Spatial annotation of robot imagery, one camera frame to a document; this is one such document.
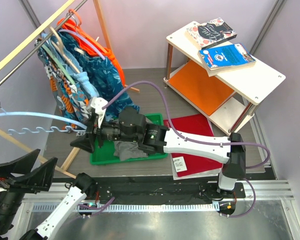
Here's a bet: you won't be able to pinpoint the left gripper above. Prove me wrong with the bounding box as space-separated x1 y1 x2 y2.
0 147 58 234

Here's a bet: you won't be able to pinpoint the metal clothes rail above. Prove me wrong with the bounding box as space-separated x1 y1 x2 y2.
0 0 89 94

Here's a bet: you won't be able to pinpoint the green plastic tray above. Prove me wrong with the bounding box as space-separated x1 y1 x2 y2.
89 112 169 166

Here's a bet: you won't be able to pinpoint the white papers under folder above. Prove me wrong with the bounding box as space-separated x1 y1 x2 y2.
171 156 221 181

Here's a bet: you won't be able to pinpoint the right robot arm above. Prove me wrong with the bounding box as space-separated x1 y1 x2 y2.
70 107 246 198

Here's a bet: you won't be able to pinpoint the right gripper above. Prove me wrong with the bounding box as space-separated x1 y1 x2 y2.
71 113 139 154

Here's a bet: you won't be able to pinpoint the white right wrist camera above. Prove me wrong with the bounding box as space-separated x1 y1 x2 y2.
87 96 108 128

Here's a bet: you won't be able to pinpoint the floral cover book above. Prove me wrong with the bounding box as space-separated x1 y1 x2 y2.
184 17 237 50

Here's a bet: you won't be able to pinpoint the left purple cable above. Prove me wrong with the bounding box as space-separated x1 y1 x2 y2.
69 195 117 221

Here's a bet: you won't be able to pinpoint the red folder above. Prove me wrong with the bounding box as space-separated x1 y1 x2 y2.
164 114 223 177

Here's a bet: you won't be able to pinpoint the blue cover book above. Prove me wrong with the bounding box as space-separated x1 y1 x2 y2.
198 43 256 72

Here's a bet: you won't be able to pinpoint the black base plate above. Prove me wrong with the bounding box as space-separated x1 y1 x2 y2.
95 182 246 204

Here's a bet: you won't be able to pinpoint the orange folder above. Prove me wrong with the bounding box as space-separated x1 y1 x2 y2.
168 60 235 116

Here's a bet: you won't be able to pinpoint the beige hanger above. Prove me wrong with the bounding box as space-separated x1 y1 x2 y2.
49 26 81 74

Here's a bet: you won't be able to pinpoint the grey shorts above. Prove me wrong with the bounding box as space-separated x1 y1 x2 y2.
113 141 148 162

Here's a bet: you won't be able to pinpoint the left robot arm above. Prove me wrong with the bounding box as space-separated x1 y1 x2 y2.
0 149 97 240

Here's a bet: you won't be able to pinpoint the lilac hanger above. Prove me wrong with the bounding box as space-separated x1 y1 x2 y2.
58 29 106 61

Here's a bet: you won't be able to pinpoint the white two-tier side table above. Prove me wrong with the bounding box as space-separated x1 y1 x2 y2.
163 21 286 135

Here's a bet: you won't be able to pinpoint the orange hanger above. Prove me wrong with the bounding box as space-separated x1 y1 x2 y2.
68 8 82 27

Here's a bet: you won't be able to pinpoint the light blue shorts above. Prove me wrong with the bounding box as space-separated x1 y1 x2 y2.
43 33 108 121

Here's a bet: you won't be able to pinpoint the dark teal patterned shorts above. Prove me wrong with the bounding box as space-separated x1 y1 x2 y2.
58 31 140 121

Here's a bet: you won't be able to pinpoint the mint green hanger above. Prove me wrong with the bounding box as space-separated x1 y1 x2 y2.
41 44 75 85

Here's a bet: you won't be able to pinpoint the light blue hanger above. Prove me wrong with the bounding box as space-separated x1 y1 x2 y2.
0 101 87 136

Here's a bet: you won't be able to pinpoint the wooden clothes rack frame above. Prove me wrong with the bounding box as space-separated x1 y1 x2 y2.
0 0 136 165

